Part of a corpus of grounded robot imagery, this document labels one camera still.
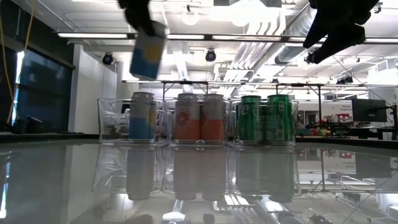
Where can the green Sprite soda can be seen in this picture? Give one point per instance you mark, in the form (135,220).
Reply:
(250,124)
(279,124)

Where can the black background workbench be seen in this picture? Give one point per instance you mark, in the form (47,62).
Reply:
(367,132)

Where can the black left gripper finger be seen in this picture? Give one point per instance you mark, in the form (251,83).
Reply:
(140,18)

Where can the round white ceiling lamp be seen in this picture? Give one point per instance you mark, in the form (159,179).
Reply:
(190,16)

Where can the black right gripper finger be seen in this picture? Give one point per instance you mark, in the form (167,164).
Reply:
(345,39)
(317,31)

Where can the red white box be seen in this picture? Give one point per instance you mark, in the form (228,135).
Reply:
(343,117)

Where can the white ceiling light tube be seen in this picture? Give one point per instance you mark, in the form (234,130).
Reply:
(381,40)
(93,35)
(297,39)
(186,36)
(245,38)

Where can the blue window pane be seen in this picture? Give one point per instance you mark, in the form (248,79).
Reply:
(43,90)

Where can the orange grapefruit Spindrift can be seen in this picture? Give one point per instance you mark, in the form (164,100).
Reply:
(186,130)
(214,130)

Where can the blue lemon Spindrift can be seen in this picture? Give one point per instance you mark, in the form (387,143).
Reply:
(141,127)
(146,62)

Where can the black computer monitor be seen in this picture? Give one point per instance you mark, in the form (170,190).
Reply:
(369,110)

